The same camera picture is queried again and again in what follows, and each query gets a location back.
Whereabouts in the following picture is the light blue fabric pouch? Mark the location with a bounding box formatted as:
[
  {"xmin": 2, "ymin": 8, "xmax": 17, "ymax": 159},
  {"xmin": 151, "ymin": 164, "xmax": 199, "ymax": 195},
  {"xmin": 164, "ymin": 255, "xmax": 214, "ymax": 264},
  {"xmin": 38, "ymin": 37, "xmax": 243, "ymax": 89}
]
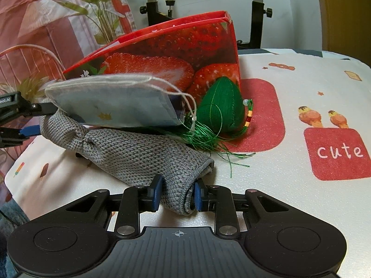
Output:
[{"xmin": 45, "ymin": 73, "xmax": 197, "ymax": 130}]

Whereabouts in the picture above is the printed backdrop curtain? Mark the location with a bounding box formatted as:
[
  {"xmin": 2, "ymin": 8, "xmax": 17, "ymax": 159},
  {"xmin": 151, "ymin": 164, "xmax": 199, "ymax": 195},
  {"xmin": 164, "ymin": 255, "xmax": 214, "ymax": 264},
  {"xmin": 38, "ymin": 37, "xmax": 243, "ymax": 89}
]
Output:
[{"xmin": 0, "ymin": 0, "xmax": 137, "ymax": 197}]

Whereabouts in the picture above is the cartoon print tablecloth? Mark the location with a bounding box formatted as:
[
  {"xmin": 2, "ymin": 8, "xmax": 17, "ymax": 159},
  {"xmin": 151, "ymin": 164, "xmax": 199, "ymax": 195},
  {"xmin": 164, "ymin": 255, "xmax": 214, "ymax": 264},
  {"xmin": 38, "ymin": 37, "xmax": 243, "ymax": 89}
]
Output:
[{"xmin": 5, "ymin": 50, "xmax": 370, "ymax": 277}]

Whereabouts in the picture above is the wooden door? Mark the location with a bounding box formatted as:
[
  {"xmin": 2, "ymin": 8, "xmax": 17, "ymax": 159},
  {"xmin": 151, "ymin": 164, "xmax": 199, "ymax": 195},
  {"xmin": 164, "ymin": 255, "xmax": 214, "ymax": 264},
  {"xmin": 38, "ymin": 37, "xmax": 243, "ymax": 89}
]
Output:
[{"xmin": 319, "ymin": 0, "xmax": 370, "ymax": 65}]

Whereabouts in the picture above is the red strawberry cardboard box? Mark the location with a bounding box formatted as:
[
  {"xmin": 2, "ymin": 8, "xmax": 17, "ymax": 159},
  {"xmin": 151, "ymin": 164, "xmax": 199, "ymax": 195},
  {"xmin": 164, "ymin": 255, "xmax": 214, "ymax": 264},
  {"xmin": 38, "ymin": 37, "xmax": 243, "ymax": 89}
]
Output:
[{"xmin": 62, "ymin": 11, "xmax": 242, "ymax": 105}]

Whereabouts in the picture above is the black exercise bike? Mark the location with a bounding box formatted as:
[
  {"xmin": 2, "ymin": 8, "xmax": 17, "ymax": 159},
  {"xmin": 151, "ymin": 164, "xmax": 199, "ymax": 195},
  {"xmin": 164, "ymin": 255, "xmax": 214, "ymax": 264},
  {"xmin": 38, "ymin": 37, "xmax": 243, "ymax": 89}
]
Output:
[{"xmin": 118, "ymin": 0, "xmax": 292, "ymax": 50}]

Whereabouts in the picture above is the grey knitted cloth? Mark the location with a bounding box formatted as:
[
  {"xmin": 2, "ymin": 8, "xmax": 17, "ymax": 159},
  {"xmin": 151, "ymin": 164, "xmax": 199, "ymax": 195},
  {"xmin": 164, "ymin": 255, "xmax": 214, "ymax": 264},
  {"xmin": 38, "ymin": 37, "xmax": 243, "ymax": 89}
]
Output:
[{"xmin": 40, "ymin": 111, "xmax": 214, "ymax": 216}]

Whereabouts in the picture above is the green zongzi sachet with tassel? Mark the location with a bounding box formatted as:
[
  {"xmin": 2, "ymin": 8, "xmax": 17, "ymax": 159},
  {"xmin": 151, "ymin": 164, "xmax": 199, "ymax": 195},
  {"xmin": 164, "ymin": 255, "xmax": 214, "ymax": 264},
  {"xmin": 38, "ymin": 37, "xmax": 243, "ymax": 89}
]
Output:
[{"xmin": 165, "ymin": 77, "xmax": 254, "ymax": 167}]

